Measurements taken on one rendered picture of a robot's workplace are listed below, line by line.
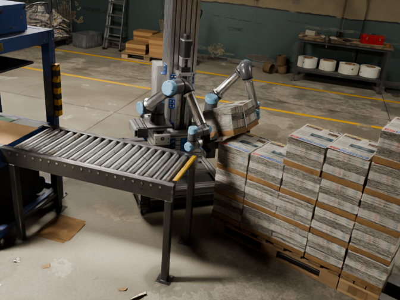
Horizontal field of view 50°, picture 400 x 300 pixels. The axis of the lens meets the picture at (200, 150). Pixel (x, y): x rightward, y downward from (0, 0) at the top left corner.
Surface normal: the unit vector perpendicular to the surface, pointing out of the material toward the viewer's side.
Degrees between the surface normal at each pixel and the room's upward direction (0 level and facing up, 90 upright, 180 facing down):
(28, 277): 0
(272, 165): 90
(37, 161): 90
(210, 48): 90
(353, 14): 90
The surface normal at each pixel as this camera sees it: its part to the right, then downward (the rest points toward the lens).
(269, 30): -0.29, 0.37
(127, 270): 0.08, -0.91
